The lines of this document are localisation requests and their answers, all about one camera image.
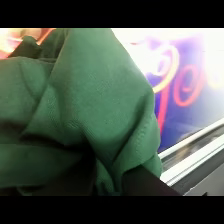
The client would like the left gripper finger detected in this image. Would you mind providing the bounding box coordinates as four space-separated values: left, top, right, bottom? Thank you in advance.
122 164 183 197

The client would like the green garment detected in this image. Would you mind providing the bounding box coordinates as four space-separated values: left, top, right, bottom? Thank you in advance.
0 27 164 197

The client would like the silver frame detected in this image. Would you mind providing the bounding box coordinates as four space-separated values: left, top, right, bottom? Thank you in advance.
157 117 224 197

